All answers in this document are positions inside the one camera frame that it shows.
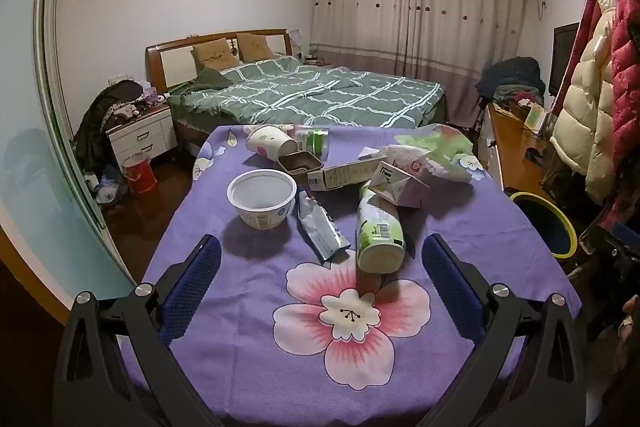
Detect white printed paper cup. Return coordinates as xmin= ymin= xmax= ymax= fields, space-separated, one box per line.
xmin=245 ymin=125 xmax=298 ymax=158

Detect green checked duvet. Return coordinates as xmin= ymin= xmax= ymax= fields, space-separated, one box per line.
xmin=170 ymin=55 xmax=443 ymax=129

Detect wooden desk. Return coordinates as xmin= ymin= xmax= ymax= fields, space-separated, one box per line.
xmin=487 ymin=102 xmax=556 ymax=202

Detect silver foil packet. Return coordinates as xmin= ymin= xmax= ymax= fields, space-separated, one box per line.
xmin=297 ymin=190 xmax=352 ymax=264

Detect brown rectangular tray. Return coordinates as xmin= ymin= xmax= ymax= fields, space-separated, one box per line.
xmin=276 ymin=151 xmax=325 ymax=182

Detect black television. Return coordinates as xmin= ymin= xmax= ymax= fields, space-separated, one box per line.
xmin=548 ymin=22 xmax=581 ymax=96

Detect pink and white milk carton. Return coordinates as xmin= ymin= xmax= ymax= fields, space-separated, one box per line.
xmin=367 ymin=161 xmax=431 ymax=209

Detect clear jar with green label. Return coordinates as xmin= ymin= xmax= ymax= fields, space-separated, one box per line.
xmin=295 ymin=127 xmax=331 ymax=160

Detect green and white box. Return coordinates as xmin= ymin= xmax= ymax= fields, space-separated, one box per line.
xmin=524 ymin=103 xmax=548 ymax=130

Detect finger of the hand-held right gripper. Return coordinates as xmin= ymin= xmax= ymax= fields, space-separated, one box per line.
xmin=579 ymin=223 xmax=640 ymax=258

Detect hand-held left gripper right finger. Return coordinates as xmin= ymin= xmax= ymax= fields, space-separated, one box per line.
xmin=421 ymin=233 xmax=588 ymax=427

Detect white plastic bag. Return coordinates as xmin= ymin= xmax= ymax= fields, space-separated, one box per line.
xmin=377 ymin=144 xmax=473 ymax=184

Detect white nightstand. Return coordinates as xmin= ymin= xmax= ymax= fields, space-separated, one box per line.
xmin=106 ymin=102 xmax=176 ymax=168

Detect long white carton box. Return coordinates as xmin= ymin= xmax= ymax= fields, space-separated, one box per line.
xmin=306 ymin=155 xmax=388 ymax=192

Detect dark green cloth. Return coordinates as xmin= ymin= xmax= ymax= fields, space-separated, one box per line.
xmin=187 ymin=67 xmax=231 ymax=92

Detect dark clothes pile on nightstand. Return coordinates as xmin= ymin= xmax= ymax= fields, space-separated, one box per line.
xmin=74 ymin=79 xmax=171 ymax=172

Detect cream puffer jacket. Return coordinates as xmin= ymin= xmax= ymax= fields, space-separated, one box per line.
xmin=550 ymin=0 xmax=621 ymax=205

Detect sliding glass door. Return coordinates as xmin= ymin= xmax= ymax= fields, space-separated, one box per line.
xmin=0 ymin=0 xmax=136 ymax=323

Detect purple floral tablecloth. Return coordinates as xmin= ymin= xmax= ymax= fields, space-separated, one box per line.
xmin=120 ymin=123 xmax=583 ymax=415

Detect white paper bowl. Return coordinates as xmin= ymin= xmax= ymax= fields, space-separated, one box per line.
xmin=226 ymin=169 xmax=297 ymax=230

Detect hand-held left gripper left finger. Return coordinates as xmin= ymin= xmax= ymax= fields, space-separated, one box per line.
xmin=52 ymin=234 xmax=223 ymax=427

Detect dark bedside table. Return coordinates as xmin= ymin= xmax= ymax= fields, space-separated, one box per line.
xmin=300 ymin=51 xmax=333 ymax=68

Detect pile of dark clothes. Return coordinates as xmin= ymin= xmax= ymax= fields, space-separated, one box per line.
xmin=475 ymin=56 xmax=546 ymax=110

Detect brown pillow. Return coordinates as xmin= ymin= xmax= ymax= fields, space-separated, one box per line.
xmin=236 ymin=33 xmax=276 ymax=62
xmin=191 ymin=38 xmax=241 ymax=70

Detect red puffer jacket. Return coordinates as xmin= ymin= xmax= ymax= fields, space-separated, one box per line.
xmin=595 ymin=0 xmax=640 ymax=228

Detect red bucket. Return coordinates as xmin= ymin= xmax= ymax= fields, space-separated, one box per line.
xmin=122 ymin=154 xmax=158 ymax=194

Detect person's right hand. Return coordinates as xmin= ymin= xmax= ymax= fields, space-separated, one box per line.
xmin=620 ymin=294 xmax=640 ymax=348

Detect wooden bed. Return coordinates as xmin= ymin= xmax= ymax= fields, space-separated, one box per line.
xmin=145 ymin=28 xmax=451 ymax=142

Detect white plastic bottle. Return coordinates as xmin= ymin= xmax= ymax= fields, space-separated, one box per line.
xmin=356 ymin=181 xmax=407 ymax=274

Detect yellow rimmed trash bin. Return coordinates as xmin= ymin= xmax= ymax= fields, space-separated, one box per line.
xmin=509 ymin=192 xmax=578 ymax=258

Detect plastic bags on floor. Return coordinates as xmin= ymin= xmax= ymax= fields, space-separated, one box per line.
xmin=85 ymin=164 xmax=128 ymax=205

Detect pink and white curtain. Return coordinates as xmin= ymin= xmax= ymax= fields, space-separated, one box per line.
xmin=309 ymin=0 xmax=528 ymax=128

